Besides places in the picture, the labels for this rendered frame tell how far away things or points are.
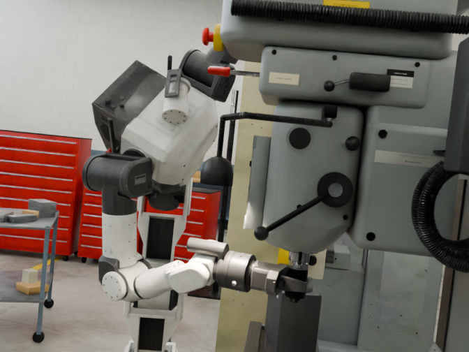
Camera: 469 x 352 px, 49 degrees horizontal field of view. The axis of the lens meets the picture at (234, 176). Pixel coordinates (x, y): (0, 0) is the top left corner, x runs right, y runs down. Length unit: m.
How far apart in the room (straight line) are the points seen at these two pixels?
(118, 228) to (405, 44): 0.81
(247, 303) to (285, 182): 1.99
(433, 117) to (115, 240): 0.82
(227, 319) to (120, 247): 1.74
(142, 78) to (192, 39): 9.07
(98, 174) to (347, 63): 0.68
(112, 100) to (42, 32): 10.09
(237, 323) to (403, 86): 2.20
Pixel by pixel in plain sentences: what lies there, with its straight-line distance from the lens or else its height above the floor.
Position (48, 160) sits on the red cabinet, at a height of 1.16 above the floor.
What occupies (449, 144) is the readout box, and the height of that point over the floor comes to 1.56.
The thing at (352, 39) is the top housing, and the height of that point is 1.75.
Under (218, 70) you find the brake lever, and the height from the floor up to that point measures 1.70.
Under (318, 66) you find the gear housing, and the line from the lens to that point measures 1.06.
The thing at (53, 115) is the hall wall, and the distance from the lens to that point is 11.22.
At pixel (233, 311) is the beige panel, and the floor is 0.60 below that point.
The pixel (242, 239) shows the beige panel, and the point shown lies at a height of 1.01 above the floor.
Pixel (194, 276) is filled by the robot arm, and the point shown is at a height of 1.21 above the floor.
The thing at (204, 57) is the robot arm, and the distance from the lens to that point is 1.58.
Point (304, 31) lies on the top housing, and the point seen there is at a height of 1.76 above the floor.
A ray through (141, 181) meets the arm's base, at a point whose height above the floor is 1.41.
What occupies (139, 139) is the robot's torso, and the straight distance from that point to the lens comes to 1.40.
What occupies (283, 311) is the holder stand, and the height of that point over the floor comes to 1.06.
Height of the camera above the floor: 1.52
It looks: 3 degrees down
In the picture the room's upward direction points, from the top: 6 degrees clockwise
